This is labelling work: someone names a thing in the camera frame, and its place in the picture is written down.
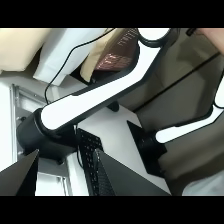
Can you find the silver frame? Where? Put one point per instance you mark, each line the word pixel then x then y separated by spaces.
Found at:
pixel 23 100

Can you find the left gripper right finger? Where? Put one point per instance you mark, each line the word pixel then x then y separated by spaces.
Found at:
pixel 123 180

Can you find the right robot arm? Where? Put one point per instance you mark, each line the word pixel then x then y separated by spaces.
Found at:
pixel 186 128

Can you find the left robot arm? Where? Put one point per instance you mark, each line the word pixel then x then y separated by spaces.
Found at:
pixel 100 96

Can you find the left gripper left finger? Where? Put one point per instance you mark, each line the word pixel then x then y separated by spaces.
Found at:
pixel 20 178

